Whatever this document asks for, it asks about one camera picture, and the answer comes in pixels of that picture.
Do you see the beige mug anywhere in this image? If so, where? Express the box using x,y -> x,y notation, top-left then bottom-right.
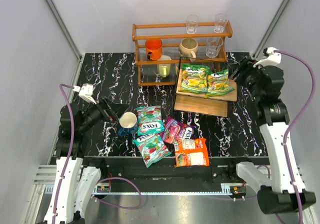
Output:
178,38 -> 199,59

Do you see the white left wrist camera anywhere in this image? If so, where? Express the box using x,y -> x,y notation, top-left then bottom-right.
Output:
73,83 -> 97,104

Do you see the pale yellow mug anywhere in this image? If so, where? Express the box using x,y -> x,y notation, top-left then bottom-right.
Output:
157,55 -> 171,77

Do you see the two-tier wooden shelf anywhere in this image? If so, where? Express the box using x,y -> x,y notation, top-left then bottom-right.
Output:
173,57 -> 238,117

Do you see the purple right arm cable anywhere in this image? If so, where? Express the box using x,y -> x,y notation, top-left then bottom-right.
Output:
207,49 -> 315,224

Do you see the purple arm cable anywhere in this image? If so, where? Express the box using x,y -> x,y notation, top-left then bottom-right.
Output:
207,49 -> 315,224
51,83 -> 143,224

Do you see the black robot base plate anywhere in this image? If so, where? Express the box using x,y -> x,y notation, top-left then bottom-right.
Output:
82,157 -> 258,182

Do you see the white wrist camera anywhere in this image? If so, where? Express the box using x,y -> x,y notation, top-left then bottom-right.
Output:
73,83 -> 97,104
253,47 -> 282,68

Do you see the blue mug cream inside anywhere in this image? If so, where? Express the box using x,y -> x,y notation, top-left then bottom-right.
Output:
118,112 -> 138,137

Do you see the clear glass top right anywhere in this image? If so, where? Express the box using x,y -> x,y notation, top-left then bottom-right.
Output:
214,13 -> 229,33

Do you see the teal mint candy bag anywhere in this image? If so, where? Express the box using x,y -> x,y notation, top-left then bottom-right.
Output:
136,106 -> 165,136
134,134 -> 171,168

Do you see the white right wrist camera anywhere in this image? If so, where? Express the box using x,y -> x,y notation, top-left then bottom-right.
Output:
253,47 -> 282,68

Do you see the orange wooden shelf rack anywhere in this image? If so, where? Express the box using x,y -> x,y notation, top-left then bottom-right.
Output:
132,21 -> 233,86

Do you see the purple berry candy bag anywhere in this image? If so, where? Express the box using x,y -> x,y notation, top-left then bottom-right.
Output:
160,117 -> 195,144

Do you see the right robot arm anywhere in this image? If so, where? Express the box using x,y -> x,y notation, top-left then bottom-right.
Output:
228,57 -> 316,214

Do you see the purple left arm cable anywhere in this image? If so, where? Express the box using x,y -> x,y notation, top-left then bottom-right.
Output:
51,83 -> 143,224

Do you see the orange mug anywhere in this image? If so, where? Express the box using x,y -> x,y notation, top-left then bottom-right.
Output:
145,39 -> 163,61

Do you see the clear glass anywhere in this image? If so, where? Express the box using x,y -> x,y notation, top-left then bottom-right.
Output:
214,13 -> 229,33
186,14 -> 199,34

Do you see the orange fruit candy bag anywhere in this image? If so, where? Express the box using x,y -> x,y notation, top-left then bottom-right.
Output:
174,138 -> 210,167

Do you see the clear glass top left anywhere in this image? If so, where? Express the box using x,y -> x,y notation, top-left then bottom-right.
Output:
186,14 -> 199,34

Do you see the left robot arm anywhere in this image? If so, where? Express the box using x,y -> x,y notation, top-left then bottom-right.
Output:
42,97 -> 129,224

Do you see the green yellow candy bag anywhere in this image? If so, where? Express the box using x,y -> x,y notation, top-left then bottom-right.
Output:
178,63 -> 210,94

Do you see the clear glass middle shelf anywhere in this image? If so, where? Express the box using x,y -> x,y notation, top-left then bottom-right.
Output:
205,37 -> 224,58

